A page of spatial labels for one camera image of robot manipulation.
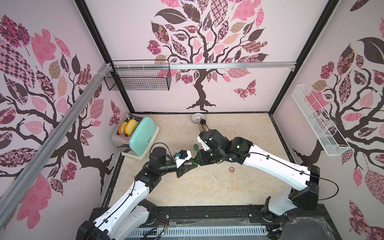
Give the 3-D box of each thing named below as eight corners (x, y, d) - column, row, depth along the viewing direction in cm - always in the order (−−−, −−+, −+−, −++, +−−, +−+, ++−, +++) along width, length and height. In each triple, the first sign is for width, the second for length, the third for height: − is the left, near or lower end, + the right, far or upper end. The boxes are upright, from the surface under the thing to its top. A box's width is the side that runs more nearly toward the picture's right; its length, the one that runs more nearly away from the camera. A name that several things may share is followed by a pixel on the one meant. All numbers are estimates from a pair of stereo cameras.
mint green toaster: (136, 159, 96) (125, 143, 82) (151, 131, 111) (144, 114, 97) (147, 161, 95) (138, 145, 81) (160, 133, 110) (155, 116, 96)
